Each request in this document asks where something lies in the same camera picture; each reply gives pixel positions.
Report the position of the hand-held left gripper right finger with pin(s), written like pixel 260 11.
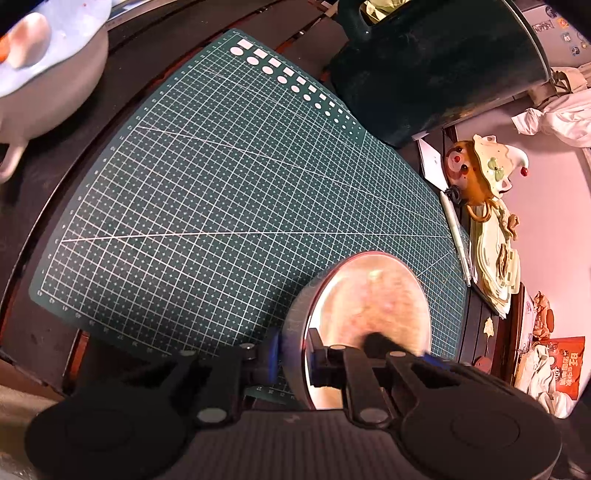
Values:
pixel 315 357

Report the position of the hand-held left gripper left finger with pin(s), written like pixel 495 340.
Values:
pixel 274 355

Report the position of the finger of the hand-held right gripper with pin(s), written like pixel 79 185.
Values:
pixel 381 345
pixel 441 361

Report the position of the pale oval sponge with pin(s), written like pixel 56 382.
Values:
pixel 392 314

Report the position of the white bowl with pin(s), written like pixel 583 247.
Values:
pixel 339 286

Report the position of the brown round disc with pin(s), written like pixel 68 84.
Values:
pixel 482 364

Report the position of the white crumpled cloth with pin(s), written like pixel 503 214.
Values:
pixel 540 369

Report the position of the yellow leaf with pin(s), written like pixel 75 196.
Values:
pixel 488 327

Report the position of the red snack packet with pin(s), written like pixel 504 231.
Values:
pixel 568 364

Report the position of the small brown figurine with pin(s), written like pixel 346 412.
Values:
pixel 545 314

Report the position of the white pen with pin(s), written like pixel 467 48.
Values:
pixel 457 230

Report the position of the green cutting mat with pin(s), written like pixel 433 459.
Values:
pixel 207 207

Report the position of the white paper card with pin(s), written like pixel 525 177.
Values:
pixel 431 161

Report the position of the orange ceramic clown pot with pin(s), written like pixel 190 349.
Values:
pixel 471 170

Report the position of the white curtain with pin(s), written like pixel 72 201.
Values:
pixel 563 115

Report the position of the dark green electric kettle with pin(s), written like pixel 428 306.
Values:
pixel 438 69

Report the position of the white mug with blue lid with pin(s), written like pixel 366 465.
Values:
pixel 55 92

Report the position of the grey refrigerator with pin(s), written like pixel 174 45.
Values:
pixel 554 32

